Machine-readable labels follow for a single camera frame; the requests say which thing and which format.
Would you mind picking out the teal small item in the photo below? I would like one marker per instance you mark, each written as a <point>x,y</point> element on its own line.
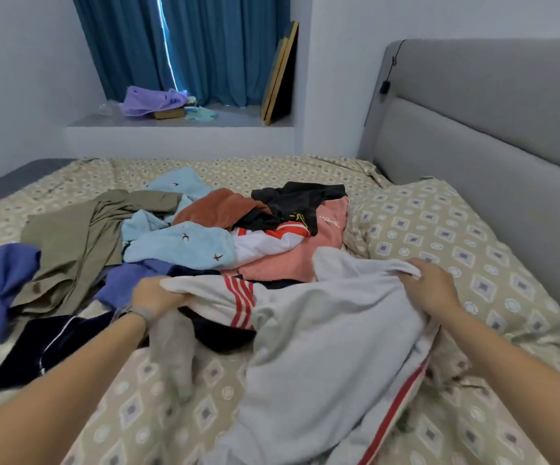
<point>200,113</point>

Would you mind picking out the light blue fleece garment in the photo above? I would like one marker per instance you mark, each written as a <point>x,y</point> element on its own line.
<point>183,249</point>

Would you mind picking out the person's right hand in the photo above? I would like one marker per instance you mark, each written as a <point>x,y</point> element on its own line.
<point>430,287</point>

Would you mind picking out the person's right forearm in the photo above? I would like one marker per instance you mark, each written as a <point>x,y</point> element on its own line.
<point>522,382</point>

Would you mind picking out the black garment yellow print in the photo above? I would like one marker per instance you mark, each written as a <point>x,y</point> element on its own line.
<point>294,203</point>

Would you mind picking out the olive green trousers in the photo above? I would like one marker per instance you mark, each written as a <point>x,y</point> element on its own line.
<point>67,247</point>

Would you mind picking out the person's left forearm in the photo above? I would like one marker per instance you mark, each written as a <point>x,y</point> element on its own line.
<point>57,402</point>

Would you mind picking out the pink shirt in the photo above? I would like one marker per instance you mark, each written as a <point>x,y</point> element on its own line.
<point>314,252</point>

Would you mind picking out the grey upholstered headboard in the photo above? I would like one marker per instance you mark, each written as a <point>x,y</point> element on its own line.
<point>512,130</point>

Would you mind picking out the white red-striped zip jacket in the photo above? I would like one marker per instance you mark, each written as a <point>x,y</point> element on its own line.
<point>328,363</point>

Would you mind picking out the navy velvet garment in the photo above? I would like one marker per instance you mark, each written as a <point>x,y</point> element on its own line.
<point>43,348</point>

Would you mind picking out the rust brown garment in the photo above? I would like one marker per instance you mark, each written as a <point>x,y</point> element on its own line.
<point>217,208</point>

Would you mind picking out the leaning wooden picture frames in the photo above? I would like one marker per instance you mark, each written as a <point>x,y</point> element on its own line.
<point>280,77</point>

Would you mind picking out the blue curtain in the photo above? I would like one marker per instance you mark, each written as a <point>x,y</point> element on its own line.
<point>212,43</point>

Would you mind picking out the purple cloth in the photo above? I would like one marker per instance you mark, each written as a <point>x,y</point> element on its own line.
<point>149,99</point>

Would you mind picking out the patterned beige pillow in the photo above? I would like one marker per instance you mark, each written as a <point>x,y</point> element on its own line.
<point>483,256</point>

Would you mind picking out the person's left hand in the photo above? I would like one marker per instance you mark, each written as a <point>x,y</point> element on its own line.
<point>159,297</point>

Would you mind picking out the small wooden box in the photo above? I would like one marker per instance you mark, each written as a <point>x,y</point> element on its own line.
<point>170,114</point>

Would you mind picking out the bed with patterned beige sheet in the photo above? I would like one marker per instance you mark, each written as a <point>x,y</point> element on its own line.
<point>86,421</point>

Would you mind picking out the grey band wristwatch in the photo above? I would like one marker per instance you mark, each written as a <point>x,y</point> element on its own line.
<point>136,314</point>

